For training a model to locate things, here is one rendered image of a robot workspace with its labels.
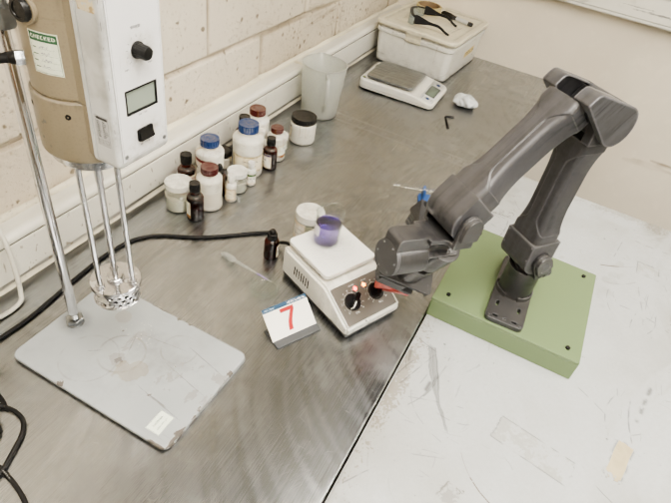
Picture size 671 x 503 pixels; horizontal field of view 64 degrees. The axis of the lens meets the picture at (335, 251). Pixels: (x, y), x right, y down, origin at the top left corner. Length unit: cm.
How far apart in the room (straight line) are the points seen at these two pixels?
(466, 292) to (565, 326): 19
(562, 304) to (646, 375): 19
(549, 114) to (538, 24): 149
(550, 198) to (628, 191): 155
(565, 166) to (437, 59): 116
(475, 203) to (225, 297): 49
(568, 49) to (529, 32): 16
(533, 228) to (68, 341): 78
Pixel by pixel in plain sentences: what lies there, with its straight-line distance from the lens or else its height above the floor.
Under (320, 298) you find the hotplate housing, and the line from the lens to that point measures 98.
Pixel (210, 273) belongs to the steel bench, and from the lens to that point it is 106.
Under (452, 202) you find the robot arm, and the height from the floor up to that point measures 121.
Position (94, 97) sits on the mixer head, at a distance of 58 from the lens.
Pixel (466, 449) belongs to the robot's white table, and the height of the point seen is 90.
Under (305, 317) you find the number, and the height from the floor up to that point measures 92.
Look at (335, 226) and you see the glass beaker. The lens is 97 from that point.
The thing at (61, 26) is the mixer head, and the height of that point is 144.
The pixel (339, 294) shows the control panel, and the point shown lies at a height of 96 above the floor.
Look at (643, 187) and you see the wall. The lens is 247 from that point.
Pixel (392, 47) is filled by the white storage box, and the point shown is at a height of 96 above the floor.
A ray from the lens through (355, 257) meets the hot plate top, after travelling 99.
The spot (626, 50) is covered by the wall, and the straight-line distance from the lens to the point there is 228.
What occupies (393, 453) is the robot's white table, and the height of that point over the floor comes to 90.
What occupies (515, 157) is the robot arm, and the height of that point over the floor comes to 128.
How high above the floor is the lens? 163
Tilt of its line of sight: 40 degrees down
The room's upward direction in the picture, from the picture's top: 11 degrees clockwise
